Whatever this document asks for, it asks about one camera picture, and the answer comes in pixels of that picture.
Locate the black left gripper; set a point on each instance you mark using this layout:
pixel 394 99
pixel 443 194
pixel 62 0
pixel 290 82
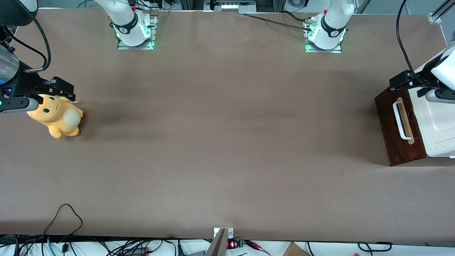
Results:
pixel 423 75

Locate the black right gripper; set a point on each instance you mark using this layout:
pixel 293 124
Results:
pixel 27 82

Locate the orange plush toy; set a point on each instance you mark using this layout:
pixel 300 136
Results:
pixel 58 119

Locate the white drawer cabinet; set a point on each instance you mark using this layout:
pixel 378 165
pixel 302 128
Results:
pixel 439 124

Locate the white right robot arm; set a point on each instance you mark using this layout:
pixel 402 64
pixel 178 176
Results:
pixel 124 17

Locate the circuit board with red display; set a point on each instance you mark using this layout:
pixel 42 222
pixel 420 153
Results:
pixel 234 244

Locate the dark wooden drawer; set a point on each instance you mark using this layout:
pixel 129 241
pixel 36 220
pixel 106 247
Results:
pixel 387 117

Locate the white power strip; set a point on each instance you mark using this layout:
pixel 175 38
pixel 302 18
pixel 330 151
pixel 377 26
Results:
pixel 231 6

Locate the aluminium frame profile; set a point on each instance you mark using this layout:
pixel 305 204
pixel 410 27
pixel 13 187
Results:
pixel 439 14

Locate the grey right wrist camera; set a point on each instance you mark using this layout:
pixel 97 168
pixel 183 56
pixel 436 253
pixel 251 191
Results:
pixel 17 105

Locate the red clip leads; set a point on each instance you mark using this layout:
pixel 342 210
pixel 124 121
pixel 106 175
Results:
pixel 257 246

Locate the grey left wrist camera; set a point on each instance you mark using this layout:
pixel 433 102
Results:
pixel 439 96

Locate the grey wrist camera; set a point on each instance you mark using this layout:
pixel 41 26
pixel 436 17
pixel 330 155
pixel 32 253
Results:
pixel 17 105
pixel 439 96

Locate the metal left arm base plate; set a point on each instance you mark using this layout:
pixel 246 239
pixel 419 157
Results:
pixel 332 51

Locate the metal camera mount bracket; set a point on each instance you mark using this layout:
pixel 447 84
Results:
pixel 220 243

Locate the brown cardboard box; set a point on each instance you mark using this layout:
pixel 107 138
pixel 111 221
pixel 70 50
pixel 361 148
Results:
pixel 295 250

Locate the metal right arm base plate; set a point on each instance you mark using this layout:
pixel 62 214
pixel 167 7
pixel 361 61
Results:
pixel 122 47

